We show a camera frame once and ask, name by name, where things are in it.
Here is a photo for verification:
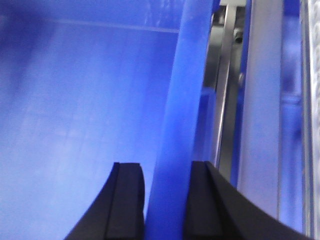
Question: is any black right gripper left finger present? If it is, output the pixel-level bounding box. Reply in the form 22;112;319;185
66;162;145;240

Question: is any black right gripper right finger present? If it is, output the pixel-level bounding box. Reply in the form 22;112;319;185
183;161;308;240

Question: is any blue bin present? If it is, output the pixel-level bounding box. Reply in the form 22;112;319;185
237;0;320;240
0;0;219;240

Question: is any left metal divider rail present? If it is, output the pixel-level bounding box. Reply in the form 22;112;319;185
203;1;246;180

